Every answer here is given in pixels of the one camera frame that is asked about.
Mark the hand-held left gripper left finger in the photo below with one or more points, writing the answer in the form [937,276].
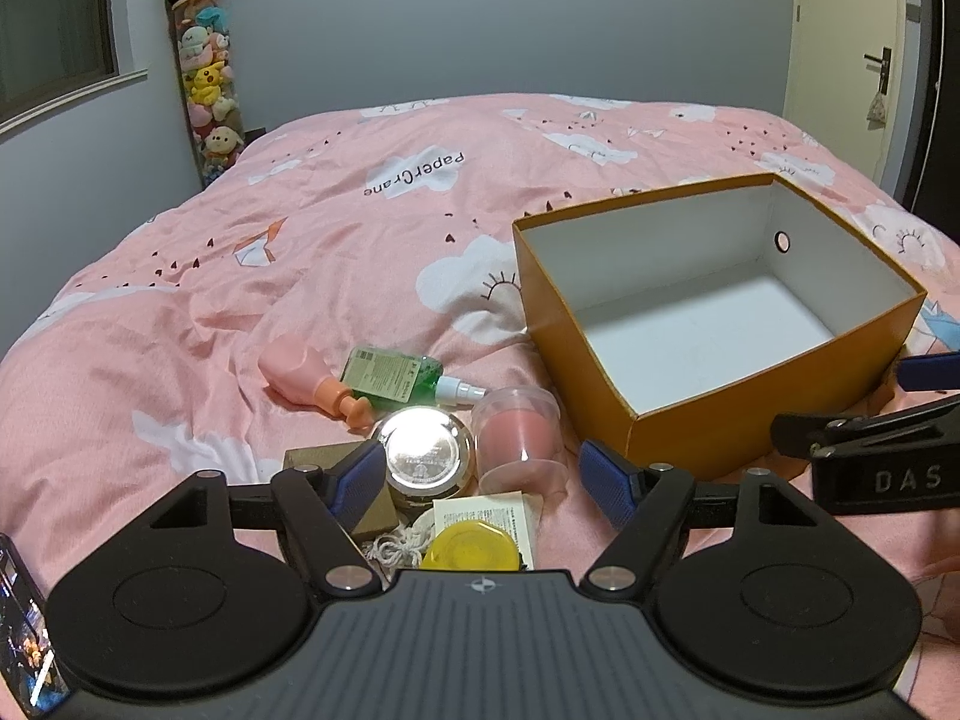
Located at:
[358,478]

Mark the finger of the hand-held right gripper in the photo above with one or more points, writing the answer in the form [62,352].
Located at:
[802,435]
[930,373]

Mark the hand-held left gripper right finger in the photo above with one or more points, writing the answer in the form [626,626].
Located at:
[609,484]

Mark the small gold box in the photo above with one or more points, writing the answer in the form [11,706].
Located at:
[307,459]

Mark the round gold jar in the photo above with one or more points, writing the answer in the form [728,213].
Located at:
[424,454]

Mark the orange cardboard box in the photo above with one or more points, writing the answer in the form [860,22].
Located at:
[705,405]

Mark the clear case with pink sponge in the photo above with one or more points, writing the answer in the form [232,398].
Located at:
[517,435]

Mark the green spray bottle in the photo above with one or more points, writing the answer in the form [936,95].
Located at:
[382,371]

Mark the pink pump bottle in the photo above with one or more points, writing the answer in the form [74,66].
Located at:
[296,371]

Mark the white printed carton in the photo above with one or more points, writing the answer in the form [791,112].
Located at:
[487,510]

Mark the pink printed blanket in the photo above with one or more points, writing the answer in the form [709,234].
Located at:
[300,255]

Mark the small hanging pouch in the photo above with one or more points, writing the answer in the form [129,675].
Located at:
[877,106]

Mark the dark wardrobe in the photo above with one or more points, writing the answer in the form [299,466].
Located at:
[937,90]

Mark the cream door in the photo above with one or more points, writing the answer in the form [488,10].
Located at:
[840,52]

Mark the smartphone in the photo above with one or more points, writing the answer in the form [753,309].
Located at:
[22,615]

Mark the clear tube of plush toys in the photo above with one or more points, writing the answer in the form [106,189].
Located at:
[208,82]

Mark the window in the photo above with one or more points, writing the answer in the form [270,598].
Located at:
[52,7]

